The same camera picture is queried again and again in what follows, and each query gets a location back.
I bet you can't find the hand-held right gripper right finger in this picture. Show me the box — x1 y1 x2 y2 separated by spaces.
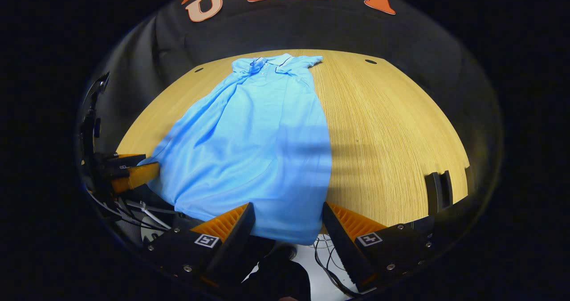
322 202 439 293

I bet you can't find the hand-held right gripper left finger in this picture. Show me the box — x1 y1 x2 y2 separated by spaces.
142 202 257 288

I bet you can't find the light blue polo T-shirt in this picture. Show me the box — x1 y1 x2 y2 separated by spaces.
138 53 334 246

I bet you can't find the dark cloth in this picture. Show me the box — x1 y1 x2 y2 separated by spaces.
252 243 312 301

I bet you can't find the black table clamp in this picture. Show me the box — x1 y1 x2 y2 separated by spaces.
424 171 454 216

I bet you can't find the black cable bundle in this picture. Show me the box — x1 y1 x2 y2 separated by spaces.
313 235 361 298

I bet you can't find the white cable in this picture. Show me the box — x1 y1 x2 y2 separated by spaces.
125 199 176 230

